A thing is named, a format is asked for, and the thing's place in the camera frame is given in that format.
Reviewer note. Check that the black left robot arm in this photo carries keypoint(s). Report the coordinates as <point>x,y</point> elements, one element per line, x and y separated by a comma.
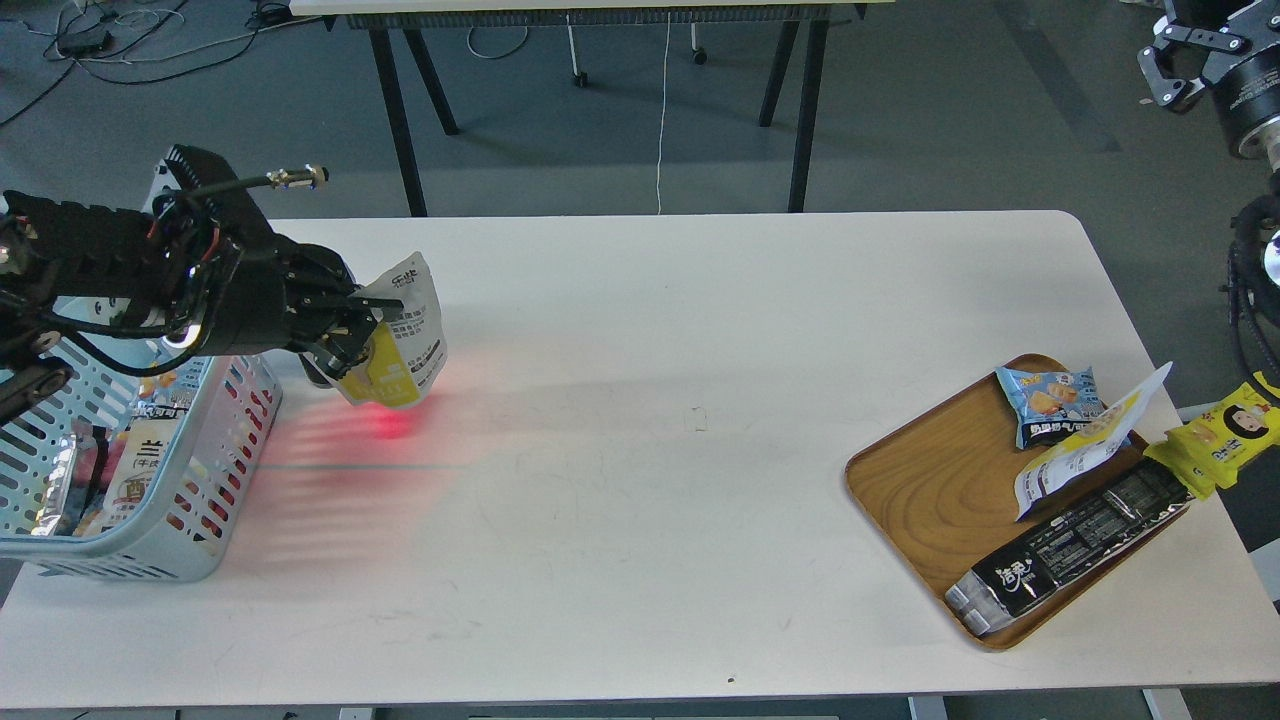
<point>116,283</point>

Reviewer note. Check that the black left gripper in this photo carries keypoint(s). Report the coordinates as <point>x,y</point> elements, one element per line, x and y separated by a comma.
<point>255,288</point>

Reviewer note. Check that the black long snack package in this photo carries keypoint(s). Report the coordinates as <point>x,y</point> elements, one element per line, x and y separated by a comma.
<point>1040,564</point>

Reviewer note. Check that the light blue plastic basket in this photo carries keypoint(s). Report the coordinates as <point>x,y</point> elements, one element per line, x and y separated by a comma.
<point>180,531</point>

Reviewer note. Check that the wooden tray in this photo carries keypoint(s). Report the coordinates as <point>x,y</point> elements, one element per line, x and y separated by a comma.
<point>940,492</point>

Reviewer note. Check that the yellow snack packet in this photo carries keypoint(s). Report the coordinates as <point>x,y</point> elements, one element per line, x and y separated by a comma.
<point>1207,453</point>

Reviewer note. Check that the snack packages in basket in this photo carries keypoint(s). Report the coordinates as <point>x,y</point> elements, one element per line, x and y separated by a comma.
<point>100,476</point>

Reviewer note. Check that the blue snack packet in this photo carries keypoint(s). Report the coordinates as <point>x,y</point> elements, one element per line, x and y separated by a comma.
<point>1049,406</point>

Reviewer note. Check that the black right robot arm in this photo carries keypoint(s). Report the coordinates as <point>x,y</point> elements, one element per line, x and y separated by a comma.
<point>1229,51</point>

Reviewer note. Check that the black barcode scanner red window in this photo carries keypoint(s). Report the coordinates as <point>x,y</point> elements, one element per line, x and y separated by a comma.
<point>322,368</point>

